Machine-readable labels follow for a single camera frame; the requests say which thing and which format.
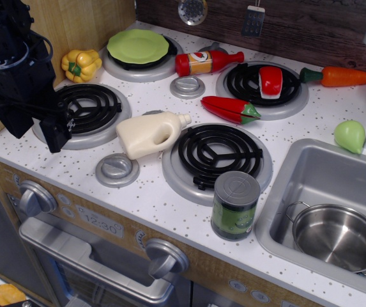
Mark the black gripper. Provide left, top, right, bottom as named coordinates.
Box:
left=0, top=60, right=75, bottom=154

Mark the red and white toy sushi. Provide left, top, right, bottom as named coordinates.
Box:
left=259, top=66, right=283, bottom=99

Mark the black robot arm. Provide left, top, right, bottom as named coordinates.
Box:
left=0, top=1, right=74, bottom=153

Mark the green plate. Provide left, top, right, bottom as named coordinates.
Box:
left=107, top=29, right=169, bottom=65

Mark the front left stove burner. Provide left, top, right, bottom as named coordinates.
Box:
left=31, top=83, right=132, bottom=151

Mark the stove burner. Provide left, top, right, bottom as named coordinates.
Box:
left=215, top=61, right=309, bottom=121
left=103, top=35, right=183, bottom=83
left=162, top=123, right=273, bottom=207
left=31, top=83, right=132, bottom=151

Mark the yellow toy bell pepper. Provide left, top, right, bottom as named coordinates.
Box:
left=61, top=49, right=102, bottom=83

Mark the front grey stovetop knob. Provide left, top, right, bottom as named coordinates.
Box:
left=95, top=153, right=140, bottom=188

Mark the grey stovetop knob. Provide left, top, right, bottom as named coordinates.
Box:
left=169, top=76, right=206, bottom=99
left=199, top=42, right=227, bottom=54
left=95, top=153, right=140, bottom=188

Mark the left oven dial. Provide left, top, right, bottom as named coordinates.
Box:
left=18, top=180, right=57, bottom=217

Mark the oven dial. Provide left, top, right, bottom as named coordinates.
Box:
left=146, top=238, right=190, bottom=279
left=18, top=180, right=57, bottom=217

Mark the cream toy detergent bottle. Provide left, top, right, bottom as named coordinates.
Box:
left=116, top=111, right=192, bottom=160

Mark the back left stove burner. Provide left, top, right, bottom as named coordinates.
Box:
left=103, top=35, right=183, bottom=83

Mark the back grey stovetop knob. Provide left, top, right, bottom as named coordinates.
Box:
left=169, top=76, right=206, bottom=99

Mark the front right stove burner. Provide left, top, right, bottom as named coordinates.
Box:
left=162, top=123, right=273, bottom=207

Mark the red toy ketchup bottle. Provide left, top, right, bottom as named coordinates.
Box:
left=175, top=51, right=245, bottom=77

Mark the right oven dial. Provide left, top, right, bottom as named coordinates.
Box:
left=146, top=238, right=190, bottom=279

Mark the hanging slotted spoon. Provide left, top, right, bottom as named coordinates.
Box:
left=178, top=0, right=208, bottom=26

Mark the rear grey stovetop knob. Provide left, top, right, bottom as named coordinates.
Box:
left=199, top=42, right=227, bottom=54

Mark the red toy chili pepper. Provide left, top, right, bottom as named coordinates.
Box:
left=201, top=96, right=261, bottom=125

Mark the yellow toy on floor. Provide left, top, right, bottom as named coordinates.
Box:
left=0, top=284, right=26, bottom=306

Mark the green toy can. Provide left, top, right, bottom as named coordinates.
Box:
left=211, top=171, right=261, bottom=241

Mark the back right stove burner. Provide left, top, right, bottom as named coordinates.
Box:
left=215, top=61, right=309, bottom=121

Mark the hanging grey spatula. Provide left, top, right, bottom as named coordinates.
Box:
left=241, top=1, right=266, bottom=38

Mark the silver sink basin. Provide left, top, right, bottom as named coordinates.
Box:
left=255, top=139, right=366, bottom=293

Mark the orange toy carrot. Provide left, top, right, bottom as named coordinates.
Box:
left=300, top=67, right=366, bottom=87

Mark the light green toy pear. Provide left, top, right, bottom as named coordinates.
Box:
left=334, top=120, right=366, bottom=154

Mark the steel pot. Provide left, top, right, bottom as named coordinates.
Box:
left=285, top=201, right=366, bottom=277

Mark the grey oven door handle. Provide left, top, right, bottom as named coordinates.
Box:
left=19, top=217, right=174, bottom=306

